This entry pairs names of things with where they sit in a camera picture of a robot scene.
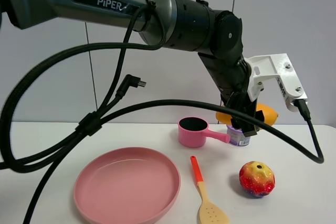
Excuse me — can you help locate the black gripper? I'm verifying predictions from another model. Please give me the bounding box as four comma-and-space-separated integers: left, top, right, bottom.
219, 87, 257, 137

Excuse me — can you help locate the yellow toy mango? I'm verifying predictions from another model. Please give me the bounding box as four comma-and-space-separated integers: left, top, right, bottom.
215, 102, 278, 126

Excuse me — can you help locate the pink toy saucepan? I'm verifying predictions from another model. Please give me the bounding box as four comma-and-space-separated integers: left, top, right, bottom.
178, 116, 230, 148

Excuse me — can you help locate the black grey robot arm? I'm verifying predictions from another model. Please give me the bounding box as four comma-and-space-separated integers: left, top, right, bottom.
1, 0, 264, 121

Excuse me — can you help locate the purple lidded small can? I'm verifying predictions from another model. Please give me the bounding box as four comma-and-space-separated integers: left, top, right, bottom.
226, 125, 250, 147

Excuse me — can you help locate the red yellow bumpy ball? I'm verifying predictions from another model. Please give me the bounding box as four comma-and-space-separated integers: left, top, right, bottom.
239, 161, 276, 198

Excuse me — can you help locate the pink round plate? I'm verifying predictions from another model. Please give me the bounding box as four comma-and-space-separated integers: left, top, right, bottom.
73, 147, 181, 223

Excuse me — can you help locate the black camera usb cable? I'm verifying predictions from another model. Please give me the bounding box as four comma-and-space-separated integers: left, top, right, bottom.
22, 99, 325, 224

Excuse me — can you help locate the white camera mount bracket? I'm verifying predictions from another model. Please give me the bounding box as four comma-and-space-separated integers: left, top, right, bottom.
245, 54, 308, 112

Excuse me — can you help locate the orange handled slotted spatula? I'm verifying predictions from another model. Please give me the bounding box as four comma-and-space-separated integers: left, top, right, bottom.
190, 156, 230, 224

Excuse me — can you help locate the black braided cable bundle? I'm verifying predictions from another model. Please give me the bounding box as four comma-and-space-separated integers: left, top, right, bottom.
0, 6, 163, 224

